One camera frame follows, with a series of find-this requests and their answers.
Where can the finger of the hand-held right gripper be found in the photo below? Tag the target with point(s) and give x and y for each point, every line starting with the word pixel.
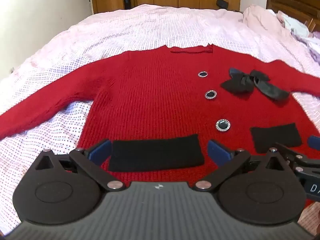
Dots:
pixel 290 153
pixel 314 141

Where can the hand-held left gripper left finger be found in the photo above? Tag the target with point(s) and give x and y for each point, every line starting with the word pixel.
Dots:
pixel 101 152

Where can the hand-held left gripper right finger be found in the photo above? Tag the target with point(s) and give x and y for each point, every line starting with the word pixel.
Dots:
pixel 220 152

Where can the red knit cardigan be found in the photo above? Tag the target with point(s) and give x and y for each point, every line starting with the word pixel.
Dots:
pixel 155 105

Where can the crumpled white purple cloth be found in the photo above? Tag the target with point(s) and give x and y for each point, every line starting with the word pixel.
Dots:
pixel 297 25

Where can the pink checked bed sheet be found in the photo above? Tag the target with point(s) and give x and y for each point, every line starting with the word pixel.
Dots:
pixel 125 27

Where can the wooden headboard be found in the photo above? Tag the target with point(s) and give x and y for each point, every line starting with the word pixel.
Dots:
pixel 295 2

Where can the small black bag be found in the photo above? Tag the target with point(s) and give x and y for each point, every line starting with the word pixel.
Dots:
pixel 222 3

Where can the white wall socket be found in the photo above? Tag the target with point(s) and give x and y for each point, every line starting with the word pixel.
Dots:
pixel 11 70

